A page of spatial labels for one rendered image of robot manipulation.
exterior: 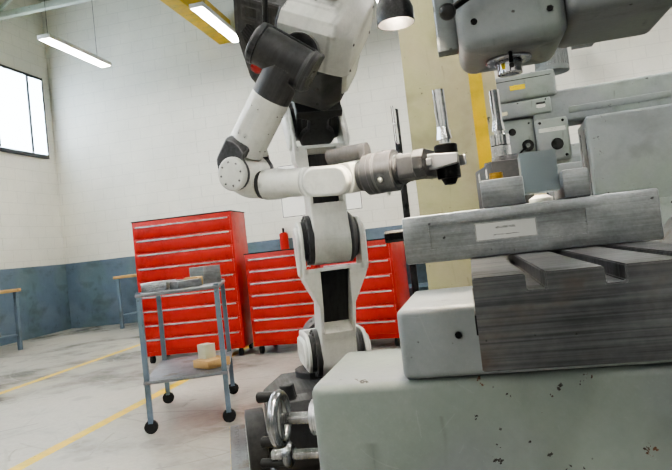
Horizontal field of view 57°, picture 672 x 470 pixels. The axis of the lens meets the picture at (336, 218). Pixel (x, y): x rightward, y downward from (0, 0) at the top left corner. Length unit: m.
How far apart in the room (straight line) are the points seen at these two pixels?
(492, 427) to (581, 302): 0.59
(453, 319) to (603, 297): 0.54
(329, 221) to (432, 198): 1.30
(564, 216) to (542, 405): 0.34
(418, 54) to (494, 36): 1.90
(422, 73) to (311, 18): 1.61
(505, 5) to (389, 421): 0.75
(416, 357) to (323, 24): 0.78
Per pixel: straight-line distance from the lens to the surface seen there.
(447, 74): 3.03
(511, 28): 1.18
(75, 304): 12.53
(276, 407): 1.29
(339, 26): 1.48
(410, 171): 1.24
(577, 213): 0.92
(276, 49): 1.39
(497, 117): 1.59
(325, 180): 1.31
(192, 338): 6.46
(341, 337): 1.81
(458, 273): 2.95
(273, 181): 1.40
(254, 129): 1.41
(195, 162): 11.34
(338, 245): 1.70
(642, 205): 0.93
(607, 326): 0.56
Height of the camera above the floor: 0.99
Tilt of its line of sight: 2 degrees up
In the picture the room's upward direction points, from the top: 6 degrees counter-clockwise
